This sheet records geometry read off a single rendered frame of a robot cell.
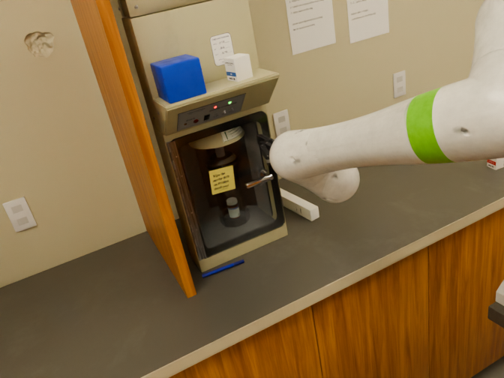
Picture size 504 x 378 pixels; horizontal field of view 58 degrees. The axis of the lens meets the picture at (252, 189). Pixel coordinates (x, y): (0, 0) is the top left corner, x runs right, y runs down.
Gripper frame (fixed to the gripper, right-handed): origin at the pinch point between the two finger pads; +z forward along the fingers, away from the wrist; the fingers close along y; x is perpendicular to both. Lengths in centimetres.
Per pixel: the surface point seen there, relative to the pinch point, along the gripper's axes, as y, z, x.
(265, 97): -2.5, -0.4, -12.6
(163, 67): 25.0, -5.9, -28.7
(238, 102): 6.8, -2.2, -14.3
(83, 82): 39, 48, -21
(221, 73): 7.1, 4.8, -21.3
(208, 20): 7.6, 4.8, -35.4
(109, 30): 34, -4, -39
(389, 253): -22.8, -24.6, 37.0
